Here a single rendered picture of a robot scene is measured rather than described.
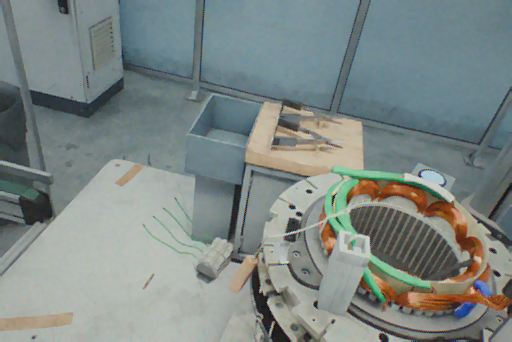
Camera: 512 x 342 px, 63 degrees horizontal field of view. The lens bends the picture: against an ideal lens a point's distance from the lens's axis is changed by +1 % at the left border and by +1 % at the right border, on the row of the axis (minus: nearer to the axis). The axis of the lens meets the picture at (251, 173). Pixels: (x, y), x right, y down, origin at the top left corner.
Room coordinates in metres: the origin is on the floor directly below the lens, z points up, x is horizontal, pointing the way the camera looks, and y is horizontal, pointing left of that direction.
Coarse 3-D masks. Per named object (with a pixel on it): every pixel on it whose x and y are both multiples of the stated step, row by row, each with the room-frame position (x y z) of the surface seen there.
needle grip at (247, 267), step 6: (246, 258) 0.34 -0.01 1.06; (246, 264) 0.34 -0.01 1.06; (252, 264) 0.34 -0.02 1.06; (240, 270) 0.34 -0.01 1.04; (246, 270) 0.33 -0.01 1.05; (252, 270) 0.34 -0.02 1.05; (234, 276) 0.34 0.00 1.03; (240, 276) 0.33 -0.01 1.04; (246, 276) 0.33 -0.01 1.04; (234, 282) 0.34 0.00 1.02; (240, 282) 0.33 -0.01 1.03; (234, 288) 0.33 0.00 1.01; (240, 288) 0.33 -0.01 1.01
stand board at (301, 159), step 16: (272, 112) 0.72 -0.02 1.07; (288, 112) 0.73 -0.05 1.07; (304, 112) 0.74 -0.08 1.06; (256, 128) 0.65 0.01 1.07; (272, 128) 0.66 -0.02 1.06; (336, 128) 0.70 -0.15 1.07; (352, 128) 0.71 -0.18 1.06; (256, 144) 0.60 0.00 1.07; (320, 144) 0.63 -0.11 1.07; (352, 144) 0.65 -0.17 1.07; (256, 160) 0.57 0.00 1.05; (272, 160) 0.57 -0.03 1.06; (288, 160) 0.57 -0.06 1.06; (304, 160) 0.57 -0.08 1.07; (320, 160) 0.58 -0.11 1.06; (336, 160) 0.59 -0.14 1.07; (352, 160) 0.60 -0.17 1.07
